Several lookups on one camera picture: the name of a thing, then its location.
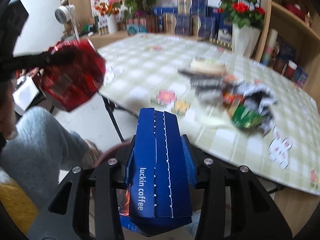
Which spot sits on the red gift basket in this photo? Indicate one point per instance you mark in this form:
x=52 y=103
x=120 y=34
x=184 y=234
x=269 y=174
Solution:
x=297 y=7

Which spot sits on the white desk fan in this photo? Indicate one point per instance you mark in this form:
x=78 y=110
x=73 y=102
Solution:
x=65 y=14

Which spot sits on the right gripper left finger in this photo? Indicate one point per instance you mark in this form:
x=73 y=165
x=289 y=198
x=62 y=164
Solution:
x=128 y=160

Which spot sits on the blue luckin coffee box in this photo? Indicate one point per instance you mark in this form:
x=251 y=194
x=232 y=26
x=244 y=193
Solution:
x=159 y=188

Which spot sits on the gold blue gift box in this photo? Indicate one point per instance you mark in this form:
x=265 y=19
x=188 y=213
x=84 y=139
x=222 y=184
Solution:
x=179 y=24
x=203 y=27
x=192 y=7

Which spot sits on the green snack wrapper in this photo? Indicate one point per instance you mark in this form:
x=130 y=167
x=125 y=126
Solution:
x=245 y=118

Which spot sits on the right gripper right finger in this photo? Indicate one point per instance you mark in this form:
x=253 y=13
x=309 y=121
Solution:
x=190 y=163

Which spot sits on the wooden shelf unit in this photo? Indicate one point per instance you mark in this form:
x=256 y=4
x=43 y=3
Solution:
x=295 y=31

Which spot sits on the red crushed snack bag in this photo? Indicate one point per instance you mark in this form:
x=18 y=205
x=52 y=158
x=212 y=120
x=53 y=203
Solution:
x=70 y=85

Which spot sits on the maroon trash bin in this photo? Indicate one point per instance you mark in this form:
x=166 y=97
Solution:
x=118 y=152

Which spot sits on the gold blue gift box upper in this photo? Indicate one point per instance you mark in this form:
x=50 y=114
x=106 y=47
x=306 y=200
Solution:
x=192 y=7

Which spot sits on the green plaid tablecloth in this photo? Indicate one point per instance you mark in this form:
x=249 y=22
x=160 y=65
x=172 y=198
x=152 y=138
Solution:
x=145 y=71

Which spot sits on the gold blue gift box left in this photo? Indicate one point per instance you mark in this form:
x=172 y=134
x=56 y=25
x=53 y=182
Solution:
x=179 y=24

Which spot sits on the low wooden cabinet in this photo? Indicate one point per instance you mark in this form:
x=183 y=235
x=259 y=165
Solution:
x=99 y=41

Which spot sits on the person left hand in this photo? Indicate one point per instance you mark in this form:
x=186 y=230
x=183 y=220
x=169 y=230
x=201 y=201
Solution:
x=8 y=116

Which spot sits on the gold blue gift box right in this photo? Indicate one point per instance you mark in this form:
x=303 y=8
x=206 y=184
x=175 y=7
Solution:
x=203 y=27

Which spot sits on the orange flowers white vase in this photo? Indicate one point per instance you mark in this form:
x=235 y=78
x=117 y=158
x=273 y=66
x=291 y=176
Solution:
x=107 y=16

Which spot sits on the red rose bouquet white vase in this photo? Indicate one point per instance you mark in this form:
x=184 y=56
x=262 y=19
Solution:
x=247 y=20

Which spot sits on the stack of paper cups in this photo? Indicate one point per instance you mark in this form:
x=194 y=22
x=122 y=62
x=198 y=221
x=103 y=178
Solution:
x=269 y=46

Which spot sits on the green gold tray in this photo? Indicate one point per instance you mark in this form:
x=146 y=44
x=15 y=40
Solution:
x=220 y=44

